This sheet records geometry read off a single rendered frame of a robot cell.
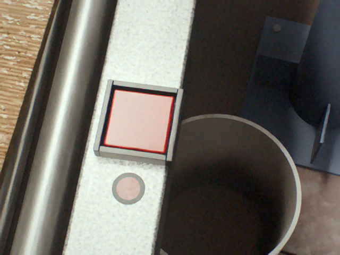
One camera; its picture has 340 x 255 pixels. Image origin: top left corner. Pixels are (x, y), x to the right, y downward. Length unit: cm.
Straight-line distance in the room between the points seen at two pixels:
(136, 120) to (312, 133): 104
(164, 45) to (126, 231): 20
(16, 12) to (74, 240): 24
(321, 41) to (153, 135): 76
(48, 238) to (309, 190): 105
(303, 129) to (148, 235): 106
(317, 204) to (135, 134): 101
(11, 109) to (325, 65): 86
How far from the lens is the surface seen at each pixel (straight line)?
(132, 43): 70
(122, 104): 65
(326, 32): 132
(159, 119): 64
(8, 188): 66
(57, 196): 64
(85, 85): 68
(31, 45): 69
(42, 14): 70
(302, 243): 158
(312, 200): 161
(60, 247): 67
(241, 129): 128
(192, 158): 141
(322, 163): 162
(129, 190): 63
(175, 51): 69
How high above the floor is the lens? 152
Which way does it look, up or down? 68 degrees down
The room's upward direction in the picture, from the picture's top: 4 degrees counter-clockwise
